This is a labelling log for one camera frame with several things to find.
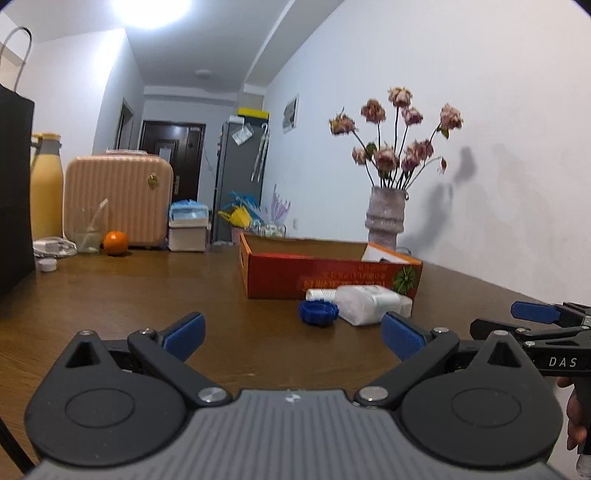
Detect folded hanging umbrella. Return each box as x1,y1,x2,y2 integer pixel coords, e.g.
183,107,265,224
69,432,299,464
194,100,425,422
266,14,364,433
250,122,270,182

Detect clear glass cup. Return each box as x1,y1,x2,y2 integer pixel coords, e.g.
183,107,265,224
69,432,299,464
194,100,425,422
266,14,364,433
73,198,110,254

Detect dried pink roses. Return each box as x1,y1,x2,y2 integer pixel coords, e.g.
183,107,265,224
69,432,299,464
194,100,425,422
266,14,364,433
329,85,464,191

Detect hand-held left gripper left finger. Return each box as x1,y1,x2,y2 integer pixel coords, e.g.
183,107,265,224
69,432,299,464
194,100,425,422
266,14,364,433
44,311,233,409

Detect person's right hand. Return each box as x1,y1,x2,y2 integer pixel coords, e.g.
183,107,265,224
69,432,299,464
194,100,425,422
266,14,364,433
556,377,590,457

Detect rack of small bottles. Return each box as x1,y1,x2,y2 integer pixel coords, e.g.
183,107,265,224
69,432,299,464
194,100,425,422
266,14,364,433
252,220,290,239

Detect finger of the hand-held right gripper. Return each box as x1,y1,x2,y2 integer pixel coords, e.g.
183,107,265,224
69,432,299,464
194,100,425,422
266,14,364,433
470,318,591,347
512,301,591,329

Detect white trash bin blue bag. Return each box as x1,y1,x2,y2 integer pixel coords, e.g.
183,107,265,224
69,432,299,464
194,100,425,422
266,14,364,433
167,199,210,253

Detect ribbed violet-blue lid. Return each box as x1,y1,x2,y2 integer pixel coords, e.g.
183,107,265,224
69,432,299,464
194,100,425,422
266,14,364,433
298,300,341,328

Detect pink textured vase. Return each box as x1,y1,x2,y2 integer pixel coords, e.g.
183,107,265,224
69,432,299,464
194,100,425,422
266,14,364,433
365,186,410,253

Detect purple decorative plant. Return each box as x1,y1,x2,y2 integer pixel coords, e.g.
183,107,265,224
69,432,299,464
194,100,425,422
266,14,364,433
265,184,292,225

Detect yellow thermos jug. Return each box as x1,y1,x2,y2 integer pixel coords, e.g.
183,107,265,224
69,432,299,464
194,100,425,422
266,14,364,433
30,133,65,241

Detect bright ceiling light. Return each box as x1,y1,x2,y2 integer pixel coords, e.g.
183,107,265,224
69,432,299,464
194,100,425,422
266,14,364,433
110,0,193,27

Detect black paper bag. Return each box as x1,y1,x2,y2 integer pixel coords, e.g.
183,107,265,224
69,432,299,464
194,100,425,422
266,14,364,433
0,27,37,297

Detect white plastic bottle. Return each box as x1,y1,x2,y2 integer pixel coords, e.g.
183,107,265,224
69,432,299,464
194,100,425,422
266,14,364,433
332,285,413,328

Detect pink ribbed suitcase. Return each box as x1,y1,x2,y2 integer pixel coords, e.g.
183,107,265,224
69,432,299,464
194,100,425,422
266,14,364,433
63,150,174,250

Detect dark entrance door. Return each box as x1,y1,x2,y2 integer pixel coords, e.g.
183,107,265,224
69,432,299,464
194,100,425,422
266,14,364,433
139,120,206,204

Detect red cardboard box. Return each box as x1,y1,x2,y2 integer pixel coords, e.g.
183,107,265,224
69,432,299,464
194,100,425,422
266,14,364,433
239,232,424,306

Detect blue and yellow plastic tools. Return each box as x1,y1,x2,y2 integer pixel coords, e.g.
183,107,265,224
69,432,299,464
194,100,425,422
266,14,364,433
218,190,262,230

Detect grey refrigerator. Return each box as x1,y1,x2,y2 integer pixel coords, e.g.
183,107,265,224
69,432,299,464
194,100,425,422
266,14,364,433
212,121,270,245

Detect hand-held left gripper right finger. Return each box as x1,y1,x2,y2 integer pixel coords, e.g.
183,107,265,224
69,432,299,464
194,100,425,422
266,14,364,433
353,311,548,409

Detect wall picture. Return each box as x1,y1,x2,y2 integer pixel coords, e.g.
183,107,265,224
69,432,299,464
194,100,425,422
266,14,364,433
281,95,300,135

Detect orange fruit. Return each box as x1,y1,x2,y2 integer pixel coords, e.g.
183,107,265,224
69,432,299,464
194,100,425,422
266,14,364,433
102,230,129,256

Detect side room door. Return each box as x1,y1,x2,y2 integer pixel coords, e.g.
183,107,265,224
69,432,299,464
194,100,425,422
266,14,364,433
115,98,135,151

